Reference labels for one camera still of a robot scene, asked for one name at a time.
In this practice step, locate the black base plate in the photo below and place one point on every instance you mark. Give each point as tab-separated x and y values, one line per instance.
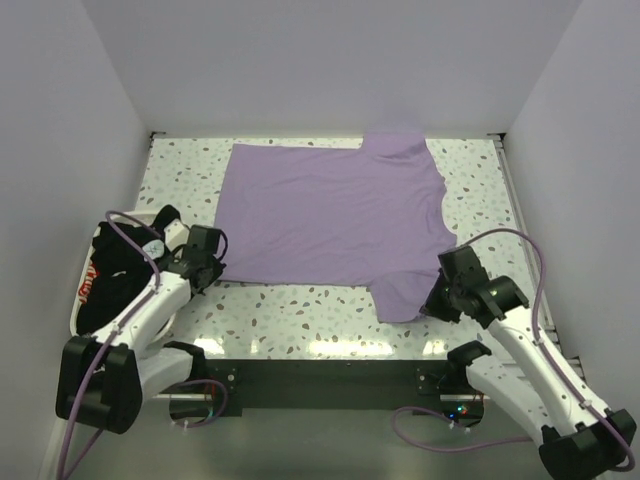
328	385

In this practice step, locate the white laundry basket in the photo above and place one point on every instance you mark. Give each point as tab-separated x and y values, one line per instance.
120	280

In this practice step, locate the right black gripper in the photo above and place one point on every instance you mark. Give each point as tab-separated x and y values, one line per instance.
439	301

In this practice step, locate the black clothes in basket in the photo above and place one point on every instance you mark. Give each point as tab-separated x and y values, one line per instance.
115	275

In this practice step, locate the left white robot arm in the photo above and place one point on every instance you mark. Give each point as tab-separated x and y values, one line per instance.
104	378

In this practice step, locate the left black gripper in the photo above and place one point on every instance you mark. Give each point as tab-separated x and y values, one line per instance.
208	273

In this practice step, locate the purple t-shirt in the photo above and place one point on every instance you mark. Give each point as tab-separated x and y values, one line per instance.
368	216

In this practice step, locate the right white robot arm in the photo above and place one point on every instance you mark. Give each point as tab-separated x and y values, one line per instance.
577	434

